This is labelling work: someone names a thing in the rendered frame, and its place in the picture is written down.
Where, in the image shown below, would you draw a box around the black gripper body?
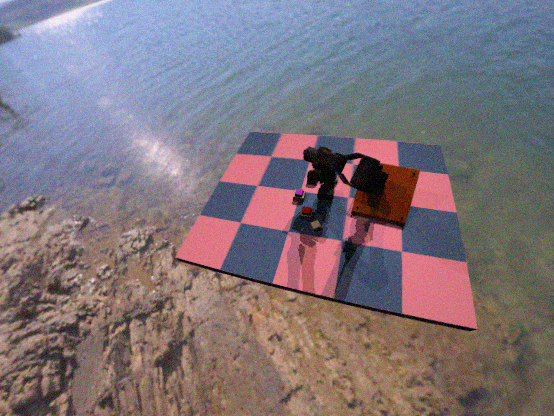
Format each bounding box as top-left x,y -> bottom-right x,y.
317,171 -> 336,201

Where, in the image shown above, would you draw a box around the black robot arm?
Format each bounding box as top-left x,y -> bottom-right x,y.
303,147 -> 389,195

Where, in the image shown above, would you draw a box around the magenta button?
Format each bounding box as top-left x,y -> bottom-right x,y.
293,189 -> 306,202

